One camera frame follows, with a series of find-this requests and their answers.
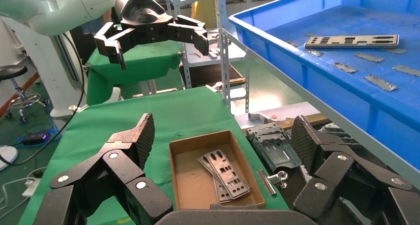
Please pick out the grey sheet metal chassis plate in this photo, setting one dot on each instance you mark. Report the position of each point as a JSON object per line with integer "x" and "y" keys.
{"x": 272, "y": 148}

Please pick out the white round base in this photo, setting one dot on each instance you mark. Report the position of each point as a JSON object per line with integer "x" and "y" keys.
{"x": 6, "y": 156}

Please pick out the white pipe elbow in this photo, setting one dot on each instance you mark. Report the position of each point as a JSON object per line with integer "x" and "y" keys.
{"x": 259, "y": 117}

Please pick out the black device purple light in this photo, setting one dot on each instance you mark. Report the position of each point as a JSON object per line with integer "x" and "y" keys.
{"x": 36, "y": 138}

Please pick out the green cloth covered table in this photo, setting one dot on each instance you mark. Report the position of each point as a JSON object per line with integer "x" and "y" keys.
{"x": 147, "y": 66}

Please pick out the white robot torso column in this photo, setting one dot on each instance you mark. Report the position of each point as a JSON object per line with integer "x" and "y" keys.
{"x": 49, "y": 69}

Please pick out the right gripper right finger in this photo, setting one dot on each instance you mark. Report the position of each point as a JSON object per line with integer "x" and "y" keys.
{"x": 334, "y": 171}

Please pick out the brown cardboard box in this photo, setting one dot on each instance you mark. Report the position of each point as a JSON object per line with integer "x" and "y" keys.
{"x": 193, "y": 184}

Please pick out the grey background storage rack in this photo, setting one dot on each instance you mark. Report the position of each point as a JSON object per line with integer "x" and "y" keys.
{"x": 186, "y": 69}

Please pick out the yellow object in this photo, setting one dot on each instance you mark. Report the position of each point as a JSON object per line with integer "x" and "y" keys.
{"x": 203, "y": 11}

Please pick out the silver perforated shield plate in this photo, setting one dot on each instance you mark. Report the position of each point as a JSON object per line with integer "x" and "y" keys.
{"x": 223, "y": 196}
{"x": 228, "y": 174}
{"x": 204, "y": 163}
{"x": 364, "y": 45}

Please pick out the white power strip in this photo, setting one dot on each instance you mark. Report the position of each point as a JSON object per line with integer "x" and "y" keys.
{"x": 31, "y": 187}

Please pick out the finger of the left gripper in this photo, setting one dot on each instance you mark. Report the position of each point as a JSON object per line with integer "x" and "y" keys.
{"x": 111, "y": 43}
{"x": 197, "y": 33}

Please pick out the grey perforated shelf leg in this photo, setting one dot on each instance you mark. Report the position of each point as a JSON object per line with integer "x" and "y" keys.
{"x": 224, "y": 69}
{"x": 246, "y": 85}

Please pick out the blue plastic tray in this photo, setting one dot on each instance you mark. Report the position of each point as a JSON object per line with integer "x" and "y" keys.
{"x": 344, "y": 16}

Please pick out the short grey tape strip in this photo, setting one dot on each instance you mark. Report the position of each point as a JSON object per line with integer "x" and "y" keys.
{"x": 395, "y": 50}

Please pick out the green table cloth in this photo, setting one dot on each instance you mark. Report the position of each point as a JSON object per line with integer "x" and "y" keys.
{"x": 183, "y": 112}

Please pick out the black stool chrome base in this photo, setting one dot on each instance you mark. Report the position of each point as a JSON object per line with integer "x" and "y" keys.
{"x": 11, "y": 71}

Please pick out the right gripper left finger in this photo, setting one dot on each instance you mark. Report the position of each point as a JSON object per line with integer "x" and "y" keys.
{"x": 124, "y": 171}

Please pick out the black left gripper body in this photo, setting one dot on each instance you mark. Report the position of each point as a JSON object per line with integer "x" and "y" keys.
{"x": 141, "y": 16}

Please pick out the wooden tray black lining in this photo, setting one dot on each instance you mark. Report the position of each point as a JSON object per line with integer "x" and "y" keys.
{"x": 210, "y": 74}

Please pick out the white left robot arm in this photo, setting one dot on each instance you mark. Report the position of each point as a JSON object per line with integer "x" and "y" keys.
{"x": 65, "y": 6}

